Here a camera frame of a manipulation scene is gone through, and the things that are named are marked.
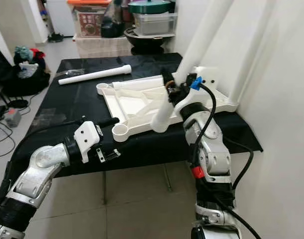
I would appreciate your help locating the white plastic bag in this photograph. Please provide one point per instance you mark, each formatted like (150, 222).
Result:
(27, 70)

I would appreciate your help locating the black suitcase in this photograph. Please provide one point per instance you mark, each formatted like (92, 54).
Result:
(2, 64)

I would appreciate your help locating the white plastic table top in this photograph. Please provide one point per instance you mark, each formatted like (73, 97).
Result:
(137, 104)

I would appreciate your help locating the grey electrical box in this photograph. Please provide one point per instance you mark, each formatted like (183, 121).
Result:
(13, 118)

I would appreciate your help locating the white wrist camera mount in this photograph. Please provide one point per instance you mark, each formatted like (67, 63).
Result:
(186, 99)
(87, 137)

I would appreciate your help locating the black wok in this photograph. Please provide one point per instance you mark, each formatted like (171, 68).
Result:
(147, 41)

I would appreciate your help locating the black plastic sheet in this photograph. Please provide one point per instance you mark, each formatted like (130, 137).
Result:
(72, 99)

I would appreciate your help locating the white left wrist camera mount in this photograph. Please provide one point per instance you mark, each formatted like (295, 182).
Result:
(87, 137)

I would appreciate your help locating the orange plastic lid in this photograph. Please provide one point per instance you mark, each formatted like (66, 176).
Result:
(89, 2)

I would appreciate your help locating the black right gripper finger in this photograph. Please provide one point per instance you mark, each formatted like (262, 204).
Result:
(167, 78)
(191, 78)

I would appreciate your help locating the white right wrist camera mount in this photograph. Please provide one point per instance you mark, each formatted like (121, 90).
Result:
(186, 99)

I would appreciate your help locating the beige cloth covered table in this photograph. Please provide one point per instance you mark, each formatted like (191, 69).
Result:
(102, 47)

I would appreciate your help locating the white cabinet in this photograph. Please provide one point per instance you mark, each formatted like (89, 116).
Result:
(59, 17)

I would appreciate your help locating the black mop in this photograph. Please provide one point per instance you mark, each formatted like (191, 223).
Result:
(55, 37)

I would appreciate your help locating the clear plastic container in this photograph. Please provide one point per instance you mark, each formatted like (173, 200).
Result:
(154, 25)

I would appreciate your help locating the black router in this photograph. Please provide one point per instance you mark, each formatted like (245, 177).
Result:
(16, 103)

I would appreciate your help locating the green lidded pot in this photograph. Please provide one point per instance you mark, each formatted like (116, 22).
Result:
(149, 7)

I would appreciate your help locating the clear tape patch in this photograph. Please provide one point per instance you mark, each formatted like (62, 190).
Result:
(42, 118)

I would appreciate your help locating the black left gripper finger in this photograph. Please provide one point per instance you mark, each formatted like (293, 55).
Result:
(115, 155)
(109, 122)

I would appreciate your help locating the red printed cardboard box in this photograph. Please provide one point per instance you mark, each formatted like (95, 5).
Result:
(91, 26)

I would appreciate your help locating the clear plastic wrap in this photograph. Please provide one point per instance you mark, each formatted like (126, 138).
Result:
(70, 72)

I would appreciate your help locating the grey metal table leg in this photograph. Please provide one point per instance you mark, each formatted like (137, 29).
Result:
(105, 188)
(168, 178)

